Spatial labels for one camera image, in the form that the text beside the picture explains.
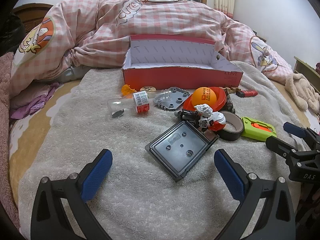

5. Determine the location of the clear bottle with red label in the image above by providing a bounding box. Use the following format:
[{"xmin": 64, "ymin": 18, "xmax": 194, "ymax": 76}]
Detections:
[{"xmin": 107, "ymin": 91, "xmax": 150, "ymax": 119}]

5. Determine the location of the white and red robot toy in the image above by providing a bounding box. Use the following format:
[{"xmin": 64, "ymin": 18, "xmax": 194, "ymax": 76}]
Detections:
[{"xmin": 175, "ymin": 104, "xmax": 227, "ymax": 132}]

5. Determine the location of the orange translucent toy piece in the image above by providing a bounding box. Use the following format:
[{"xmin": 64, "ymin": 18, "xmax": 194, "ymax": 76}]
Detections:
[{"xmin": 122, "ymin": 84, "xmax": 137, "ymax": 96}]

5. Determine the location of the grey pillow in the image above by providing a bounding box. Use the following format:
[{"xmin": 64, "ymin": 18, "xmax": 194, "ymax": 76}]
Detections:
[{"xmin": 57, "ymin": 65, "xmax": 87, "ymax": 82}]

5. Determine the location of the green utility knife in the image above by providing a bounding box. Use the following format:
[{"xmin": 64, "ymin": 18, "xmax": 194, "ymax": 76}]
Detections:
[{"xmin": 241, "ymin": 116, "xmax": 277, "ymax": 138}]

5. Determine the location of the dark grey plastic tray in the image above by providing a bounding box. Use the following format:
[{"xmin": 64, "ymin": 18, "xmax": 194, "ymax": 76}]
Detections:
[{"xmin": 145, "ymin": 120, "xmax": 219, "ymax": 182}]

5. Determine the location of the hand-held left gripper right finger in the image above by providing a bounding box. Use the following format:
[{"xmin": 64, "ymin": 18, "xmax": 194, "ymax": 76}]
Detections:
[{"xmin": 214, "ymin": 149, "xmax": 297, "ymax": 240}]

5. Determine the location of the pink fuzzy blanket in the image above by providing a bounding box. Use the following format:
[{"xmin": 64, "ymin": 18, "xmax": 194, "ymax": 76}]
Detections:
[{"xmin": 0, "ymin": 52, "xmax": 20, "ymax": 230}]

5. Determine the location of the beige terry towel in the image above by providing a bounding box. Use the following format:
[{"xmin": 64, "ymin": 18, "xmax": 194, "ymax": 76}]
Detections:
[{"xmin": 19, "ymin": 61, "xmax": 303, "ymax": 240}]

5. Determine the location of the red lighter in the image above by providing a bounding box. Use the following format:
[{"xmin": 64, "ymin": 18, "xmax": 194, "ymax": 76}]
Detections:
[{"xmin": 236, "ymin": 90, "xmax": 258, "ymax": 97}]

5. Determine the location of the camouflage pouch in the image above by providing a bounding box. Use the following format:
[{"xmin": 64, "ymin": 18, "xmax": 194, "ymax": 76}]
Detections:
[{"xmin": 220, "ymin": 92, "xmax": 236, "ymax": 114}]

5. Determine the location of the pink checked duvet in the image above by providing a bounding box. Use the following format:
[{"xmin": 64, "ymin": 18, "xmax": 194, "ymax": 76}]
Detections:
[{"xmin": 10, "ymin": 0, "xmax": 293, "ymax": 98}]

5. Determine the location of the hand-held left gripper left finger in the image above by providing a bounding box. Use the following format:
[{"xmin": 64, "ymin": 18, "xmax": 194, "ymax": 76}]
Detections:
[{"xmin": 30, "ymin": 149, "xmax": 113, "ymax": 240}]

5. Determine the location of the black tape roll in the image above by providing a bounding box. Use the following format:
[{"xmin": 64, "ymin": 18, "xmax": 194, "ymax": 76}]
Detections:
[{"xmin": 217, "ymin": 111, "xmax": 245, "ymax": 141}]

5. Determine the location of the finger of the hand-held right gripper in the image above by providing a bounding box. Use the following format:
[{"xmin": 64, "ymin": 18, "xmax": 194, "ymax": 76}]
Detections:
[
  {"xmin": 265, "ymin": 135, "xmax": 300, "ymax": 161},
  {"xmin": 283, "ymin": 122, "xmax": 320, "ymax": 144}
]

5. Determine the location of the beige plush toy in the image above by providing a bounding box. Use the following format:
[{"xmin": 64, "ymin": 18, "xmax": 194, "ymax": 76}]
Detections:
[{"xmin": 285, "ymin": 73, "xmax": 320, "ymax": 110}]

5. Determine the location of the red plastic funnel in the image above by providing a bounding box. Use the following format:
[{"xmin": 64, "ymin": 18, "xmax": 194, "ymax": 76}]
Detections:
[{"xmin": 183, "ymin": 87, "xmax": 227, "ymax": 112}]

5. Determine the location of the orange ball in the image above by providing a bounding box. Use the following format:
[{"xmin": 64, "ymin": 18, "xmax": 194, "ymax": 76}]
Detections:
[{"xmin": 191, "ymin": 87, "xmax": 217, "ymax": 107}]

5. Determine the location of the red cardboard box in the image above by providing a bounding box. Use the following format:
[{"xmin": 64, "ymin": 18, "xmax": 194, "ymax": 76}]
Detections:
[{"xmin": 122, "ymin": 35, "xmax": 244, "ymax": 90}]

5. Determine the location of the bedside table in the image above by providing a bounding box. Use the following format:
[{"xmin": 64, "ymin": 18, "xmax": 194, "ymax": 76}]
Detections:
[{"xmin": 294, "ymin": 56, "xmax": 320, "ymax": 74}]

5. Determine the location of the wooden headboard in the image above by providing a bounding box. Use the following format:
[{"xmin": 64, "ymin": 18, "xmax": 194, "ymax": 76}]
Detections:
[{"xmin": 12, "ymin": 4, "xmax": 54, "ymax": 28}]

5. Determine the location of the black cloth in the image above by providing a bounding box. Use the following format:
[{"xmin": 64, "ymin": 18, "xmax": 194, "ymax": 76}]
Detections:
[{"xmin": 0, "ymin": 14, "xmax": 25, "ymax": 55}]

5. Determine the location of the yellow printed bed sheet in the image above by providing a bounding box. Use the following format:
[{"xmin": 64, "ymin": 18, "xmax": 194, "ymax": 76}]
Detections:
[{"xmin": 9, "ymin": 80, "xmax": 83, "ymax": 230}]

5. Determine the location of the purple cloth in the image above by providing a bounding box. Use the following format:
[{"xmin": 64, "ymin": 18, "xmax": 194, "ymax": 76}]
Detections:
[{"xmin": 11, "ymin": 84, "xmax": 59, "ymax": 119}]

